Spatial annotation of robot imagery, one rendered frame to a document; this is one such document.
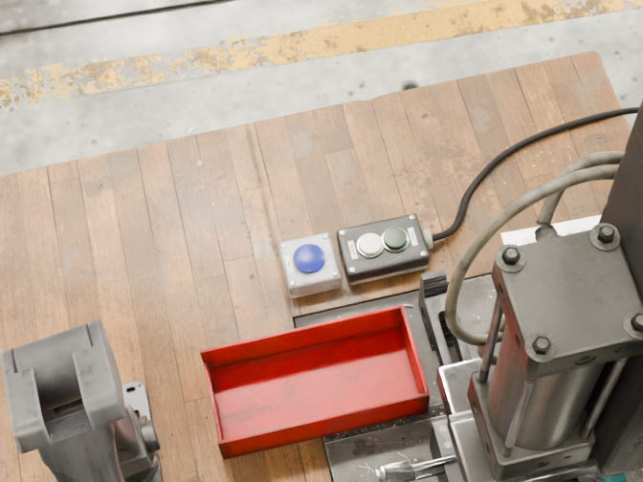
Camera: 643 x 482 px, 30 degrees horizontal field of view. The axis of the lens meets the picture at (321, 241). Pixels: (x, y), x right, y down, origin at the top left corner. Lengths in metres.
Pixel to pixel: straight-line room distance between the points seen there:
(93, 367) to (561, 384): 0.39
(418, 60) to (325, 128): 1.20
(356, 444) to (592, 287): 0.64
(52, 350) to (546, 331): 0.45
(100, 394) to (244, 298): 0.53
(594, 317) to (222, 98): 2.00
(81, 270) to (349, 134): 0.40
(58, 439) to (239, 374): 0.48
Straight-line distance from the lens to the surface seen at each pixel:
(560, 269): 0.86
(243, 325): 1.51
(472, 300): 1.52
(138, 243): 1.58
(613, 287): 0.86
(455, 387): 1.21
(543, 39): 2.88
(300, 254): 1.50
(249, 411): 1.46
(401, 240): 1.51
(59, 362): 1.07
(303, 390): 1.46
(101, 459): 1.03
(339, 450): 1.44
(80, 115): 2.81
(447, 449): 1.35
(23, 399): 1.04
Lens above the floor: 2.27
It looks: 62 degrees down
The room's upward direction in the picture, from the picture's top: 4 degrees counter-clockwise
